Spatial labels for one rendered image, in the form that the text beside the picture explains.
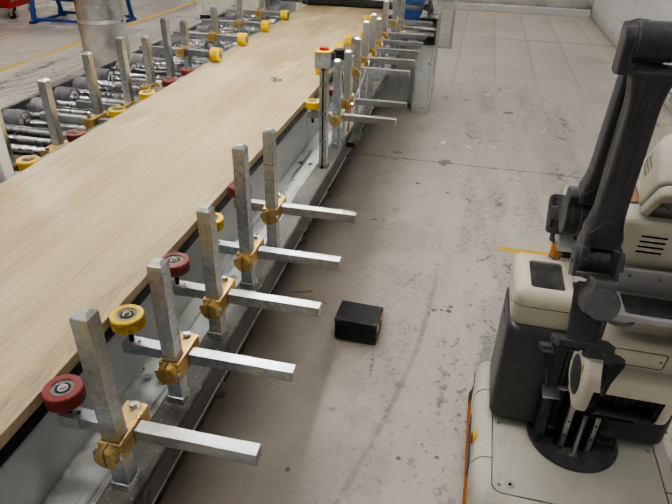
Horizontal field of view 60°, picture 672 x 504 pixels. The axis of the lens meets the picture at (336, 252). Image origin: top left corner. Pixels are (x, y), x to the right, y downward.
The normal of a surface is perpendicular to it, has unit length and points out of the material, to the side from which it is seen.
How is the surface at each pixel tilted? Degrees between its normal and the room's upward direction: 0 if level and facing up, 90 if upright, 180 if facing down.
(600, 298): 62
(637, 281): 90
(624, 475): 0
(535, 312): 90
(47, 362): 0
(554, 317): 90
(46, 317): 0
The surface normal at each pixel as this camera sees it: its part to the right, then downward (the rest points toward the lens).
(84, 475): 0.02, -0.85
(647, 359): -0.23, 0.62
